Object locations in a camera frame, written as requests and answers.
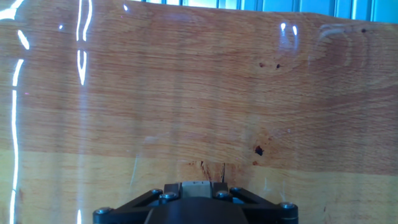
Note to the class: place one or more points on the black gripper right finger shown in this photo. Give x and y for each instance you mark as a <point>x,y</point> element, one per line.
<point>258,205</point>

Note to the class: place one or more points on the wood grain vinyl mat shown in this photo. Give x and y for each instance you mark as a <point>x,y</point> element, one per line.
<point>199,109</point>

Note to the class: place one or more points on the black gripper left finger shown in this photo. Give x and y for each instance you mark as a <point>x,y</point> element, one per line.
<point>136,205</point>

